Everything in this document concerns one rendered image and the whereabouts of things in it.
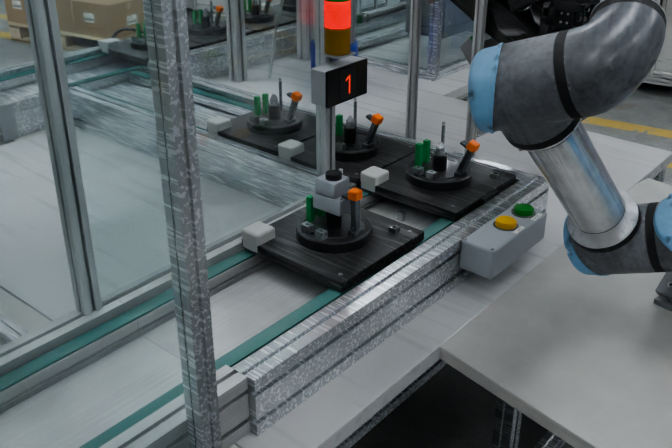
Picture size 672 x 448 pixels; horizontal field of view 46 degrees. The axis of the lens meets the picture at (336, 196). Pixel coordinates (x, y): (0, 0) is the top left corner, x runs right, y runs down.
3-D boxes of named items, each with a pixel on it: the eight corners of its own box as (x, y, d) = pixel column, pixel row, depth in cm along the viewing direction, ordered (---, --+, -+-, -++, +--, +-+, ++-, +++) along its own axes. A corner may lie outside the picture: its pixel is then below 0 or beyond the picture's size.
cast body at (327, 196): (355, 208, 143) (355, 173, 140) (340, 217, 140) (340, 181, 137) (319, 196, 148) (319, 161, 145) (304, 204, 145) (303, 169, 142)
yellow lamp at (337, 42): (355, 51, 151) (356, 26, 149) (338, 57, 147) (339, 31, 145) (335, 47, 154) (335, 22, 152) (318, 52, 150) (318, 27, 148)
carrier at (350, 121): (422, 155, 185) (424, 104, 180) (357, 188, 169) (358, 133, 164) (342, 131, 200) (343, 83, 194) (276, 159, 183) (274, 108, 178)
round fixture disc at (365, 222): (387, 232, 147) (387, 222, 146) (338, 261, 137) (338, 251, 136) (329, 210, 155) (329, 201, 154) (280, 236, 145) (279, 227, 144)
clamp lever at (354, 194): (363, 228, 142) (363, 189, 139) (356, 232, 140) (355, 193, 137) (348, 222, 144) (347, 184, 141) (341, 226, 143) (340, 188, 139)
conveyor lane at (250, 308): (509, 219, 175) (513, 178, 171) (228, 417, 118) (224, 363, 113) (404, 184, 192) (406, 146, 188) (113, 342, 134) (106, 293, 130)
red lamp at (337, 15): (356, 25, 149) (356, -1, 147) (339, 30, 145) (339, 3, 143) (335, 21, 152) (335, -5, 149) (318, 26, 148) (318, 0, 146)
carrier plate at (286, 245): (424, 240, 148) (424, 230, 147) (341, 293, 132) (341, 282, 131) (327, 203, 162) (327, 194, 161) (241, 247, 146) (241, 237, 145)
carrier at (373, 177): (515, 183, 171) (521, 128, 166) (455, 222, 155) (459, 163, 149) (423, 155, 185) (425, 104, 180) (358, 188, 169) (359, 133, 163)
